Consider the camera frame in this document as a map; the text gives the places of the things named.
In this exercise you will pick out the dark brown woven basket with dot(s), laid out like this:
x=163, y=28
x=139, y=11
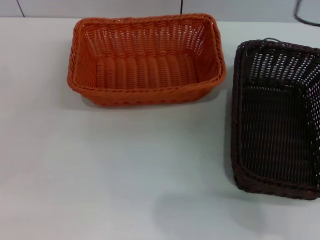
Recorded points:
x=272, y=125

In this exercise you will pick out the orange woven plastic basket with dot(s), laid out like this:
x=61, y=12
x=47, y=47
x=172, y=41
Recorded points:
x=147, y=72

